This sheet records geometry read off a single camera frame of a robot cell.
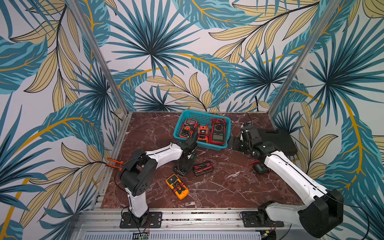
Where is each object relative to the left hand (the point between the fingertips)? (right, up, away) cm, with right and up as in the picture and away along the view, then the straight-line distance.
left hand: (182, 166), depth 90 cm
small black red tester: (+12, -1, -2) cm, 12 cm away
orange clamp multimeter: (+13, +18, +11) cm, 25 cm away
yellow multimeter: (-1, -10, -10) cm, 14 cm away
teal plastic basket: (+14, +30, +17) cm, 37 cm away
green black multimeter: (+3, +4, -8) cm, 9 cm away
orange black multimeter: (+3, +23, +8) cm, 24 cm away
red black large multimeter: (+22, +20, +6) cm, 30 cm away
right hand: (+30, +15, -8) cm, 34 cm away
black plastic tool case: (+65, +15, +9) cm, 68 cm away
